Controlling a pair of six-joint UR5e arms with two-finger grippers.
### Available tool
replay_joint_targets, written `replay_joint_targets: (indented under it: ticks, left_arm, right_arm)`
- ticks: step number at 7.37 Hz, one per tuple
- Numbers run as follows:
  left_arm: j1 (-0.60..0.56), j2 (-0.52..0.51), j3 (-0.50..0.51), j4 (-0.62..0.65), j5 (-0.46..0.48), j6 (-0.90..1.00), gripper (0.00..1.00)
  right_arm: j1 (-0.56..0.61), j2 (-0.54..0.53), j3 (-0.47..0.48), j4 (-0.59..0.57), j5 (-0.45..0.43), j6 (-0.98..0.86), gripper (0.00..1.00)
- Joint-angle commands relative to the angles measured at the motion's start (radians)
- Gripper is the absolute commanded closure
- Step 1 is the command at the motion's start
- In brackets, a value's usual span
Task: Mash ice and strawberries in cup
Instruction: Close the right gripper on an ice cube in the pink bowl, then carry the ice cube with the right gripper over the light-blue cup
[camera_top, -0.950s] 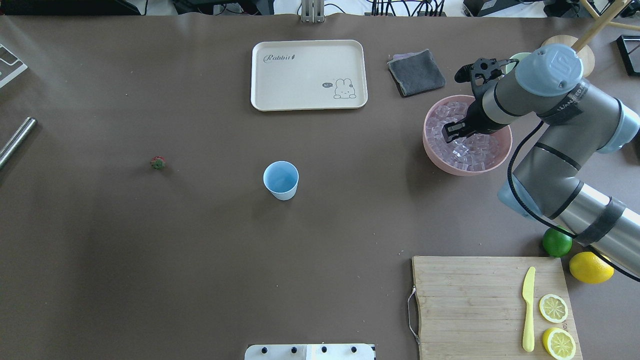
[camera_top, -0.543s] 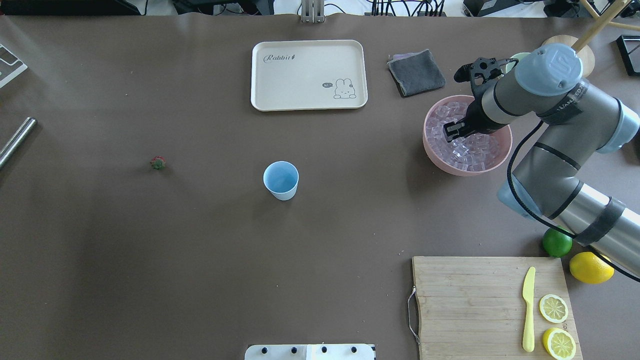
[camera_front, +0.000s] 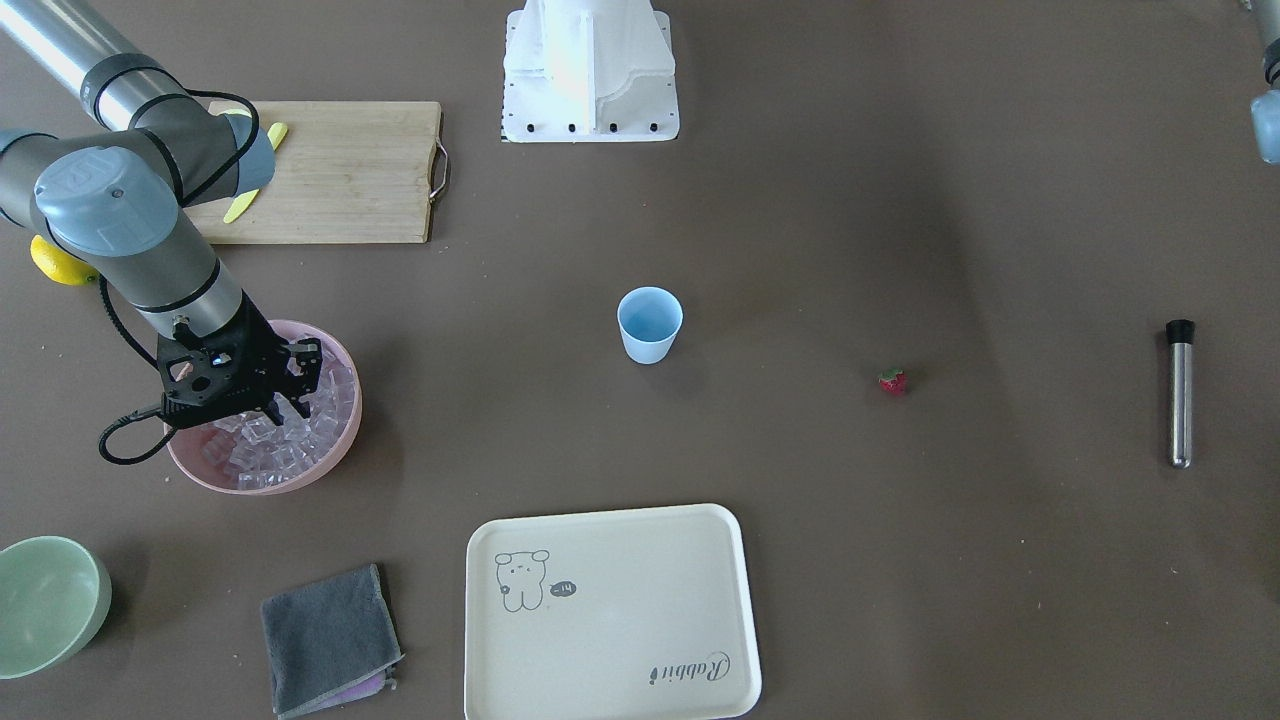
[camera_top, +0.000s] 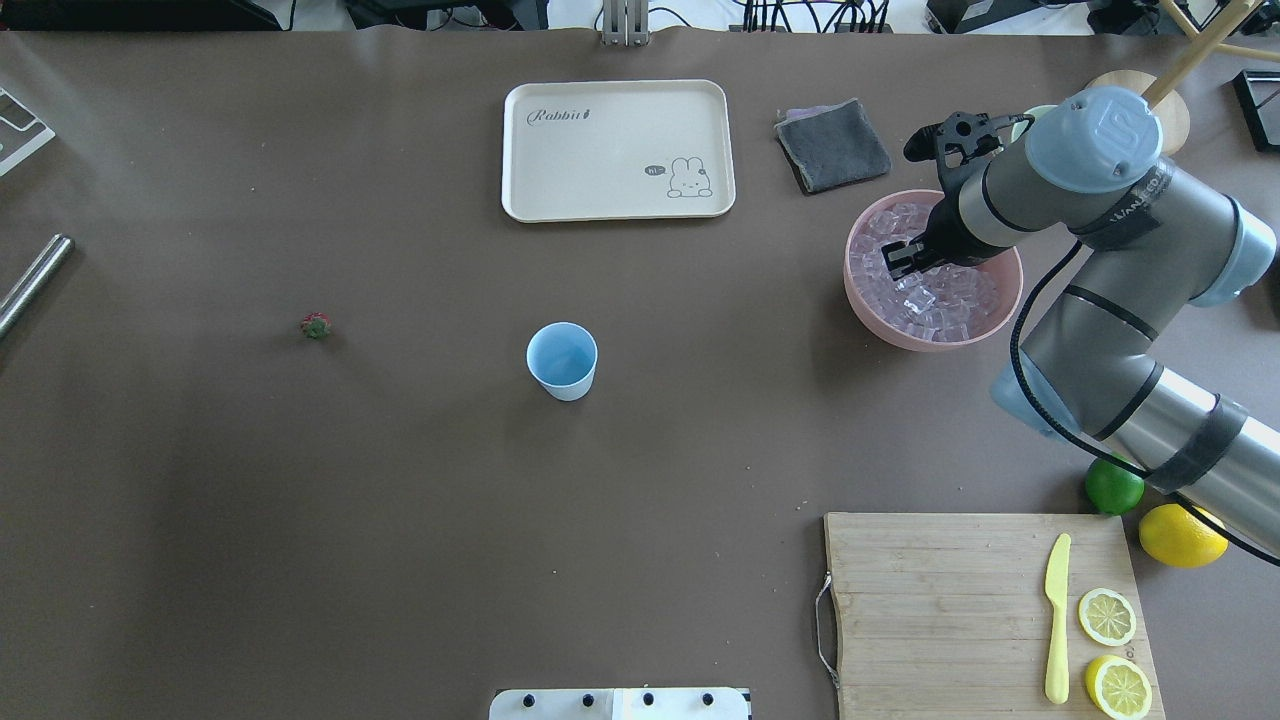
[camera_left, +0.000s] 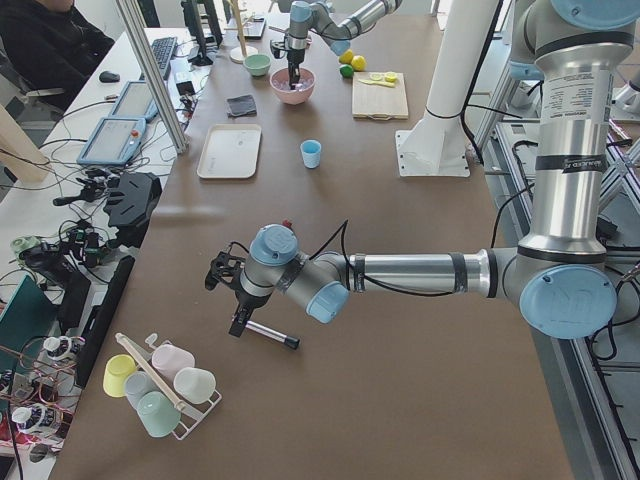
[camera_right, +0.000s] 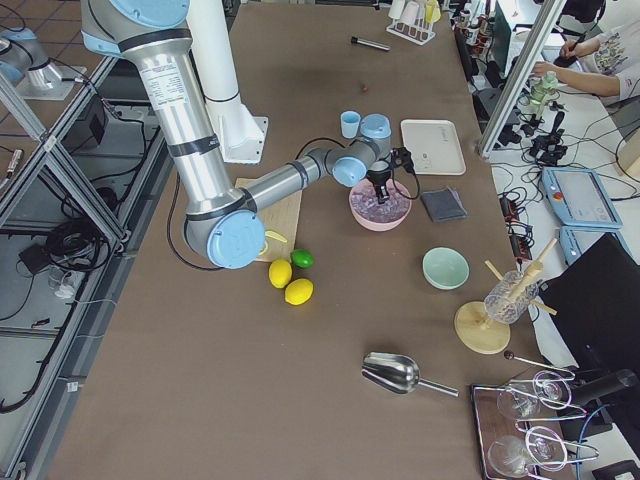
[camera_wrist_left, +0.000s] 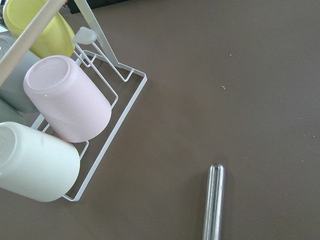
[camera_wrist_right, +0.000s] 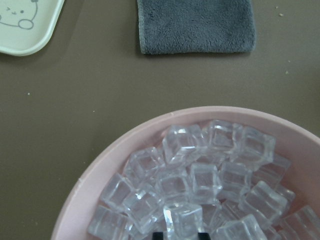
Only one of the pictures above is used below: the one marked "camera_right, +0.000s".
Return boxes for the aluminium frame post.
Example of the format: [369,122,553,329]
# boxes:
[477,0,566,161]

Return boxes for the yellow lemon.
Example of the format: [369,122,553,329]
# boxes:
[268,258,293,289]
[284,278,314,306]

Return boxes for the white cup on rack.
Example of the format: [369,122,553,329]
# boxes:
[388,0,405,21]

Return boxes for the pink cup on rack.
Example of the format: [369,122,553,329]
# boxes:
[398,0,425,27]

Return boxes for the yellow cup on rack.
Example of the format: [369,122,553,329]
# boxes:
[424,0,441,24]

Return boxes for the grey folded cloth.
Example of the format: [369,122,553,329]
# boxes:
[420,187,467,223]

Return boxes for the person in white shirt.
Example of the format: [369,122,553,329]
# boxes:
[531,19,639,105]

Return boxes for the bamboo cutting board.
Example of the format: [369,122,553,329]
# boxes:
[256,192,302,262]

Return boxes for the clear ice cubes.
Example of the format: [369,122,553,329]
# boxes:
[350,181,411,223]

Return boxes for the metal ice scoop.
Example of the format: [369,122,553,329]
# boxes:
[361,352,459,397]

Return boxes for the yellow plastic knife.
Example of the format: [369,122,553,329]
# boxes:
[265,230,288,244]

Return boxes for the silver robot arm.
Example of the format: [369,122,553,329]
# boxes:
[81,1,392,269]

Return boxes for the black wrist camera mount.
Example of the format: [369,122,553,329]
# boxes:
[391,147,415,175]

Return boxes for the wooden cup tree stand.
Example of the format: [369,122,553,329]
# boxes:
[454,238,557,354]

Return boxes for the steel muddler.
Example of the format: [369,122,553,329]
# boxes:
[350,36,391,52]

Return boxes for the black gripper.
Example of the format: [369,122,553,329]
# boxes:
[366,160,393,204]

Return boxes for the light blue plastic cup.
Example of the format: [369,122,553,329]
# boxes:
[340,110,361,139]

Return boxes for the black monitor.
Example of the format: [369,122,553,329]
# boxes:
[541,233,639,373]

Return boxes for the clear glass on stand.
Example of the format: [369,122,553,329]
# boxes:
[484,271,539,325]

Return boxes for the green lime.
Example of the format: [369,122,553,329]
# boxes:
[290,249,315,269]

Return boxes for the glass holder tray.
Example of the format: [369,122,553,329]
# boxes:
[470,367,599,479]

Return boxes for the mint green bowl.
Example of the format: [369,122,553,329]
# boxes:
[422,247,470,290]

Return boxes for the long bar spoon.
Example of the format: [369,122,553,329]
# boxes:
[503,350,574,375]

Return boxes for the cream rabbit tray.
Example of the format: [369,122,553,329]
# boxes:
[400,119,466,176]

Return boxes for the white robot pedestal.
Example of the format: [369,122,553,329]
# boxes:
[187,0,269,164]

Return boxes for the pink bowl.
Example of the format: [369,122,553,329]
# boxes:
[349,179,412,232]

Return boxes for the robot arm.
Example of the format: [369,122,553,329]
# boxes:
[1,28,75,101]

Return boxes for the blue teach pendant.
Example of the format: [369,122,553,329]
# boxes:
[559,226,608,266]
[541,167,623,230]

